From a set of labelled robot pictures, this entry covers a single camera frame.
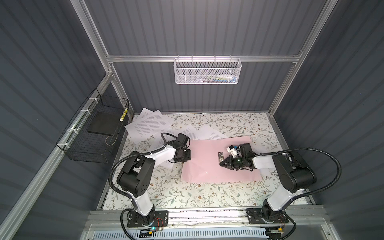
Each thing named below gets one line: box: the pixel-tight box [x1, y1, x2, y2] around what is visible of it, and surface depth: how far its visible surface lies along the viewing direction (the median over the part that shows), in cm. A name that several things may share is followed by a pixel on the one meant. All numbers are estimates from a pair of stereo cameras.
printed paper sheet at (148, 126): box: [124, 110, 175, 144], surface depth 114 cm
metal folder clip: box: [217, 151, 224, 163], surface depth 98 cm
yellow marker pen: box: [119, 108, 128, 122], surface depth 82 cm
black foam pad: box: [87, 111, 122, 136], surface depth 78 cm
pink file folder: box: [181, 136, 262, 184], surface depth 92 cm
